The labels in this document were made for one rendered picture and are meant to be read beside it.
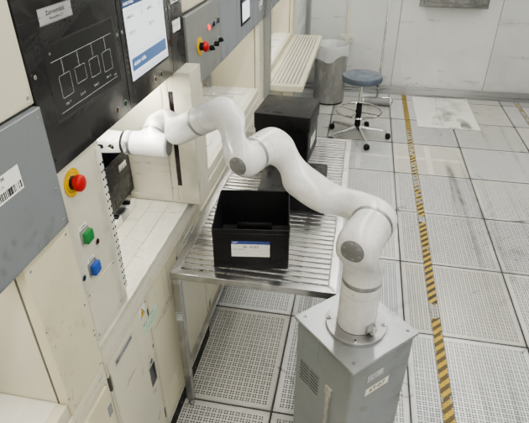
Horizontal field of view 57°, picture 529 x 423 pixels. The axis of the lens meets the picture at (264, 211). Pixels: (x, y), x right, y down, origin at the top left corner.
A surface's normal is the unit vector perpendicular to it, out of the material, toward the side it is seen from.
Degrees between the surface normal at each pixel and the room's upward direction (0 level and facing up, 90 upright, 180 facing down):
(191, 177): 90
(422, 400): 0
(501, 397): 0
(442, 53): 90
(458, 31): 90
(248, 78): 90
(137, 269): 0
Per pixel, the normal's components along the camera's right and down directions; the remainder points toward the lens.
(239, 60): -0.19, 0.53
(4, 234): 0.98, 0.10
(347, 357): 0.00, -0.84
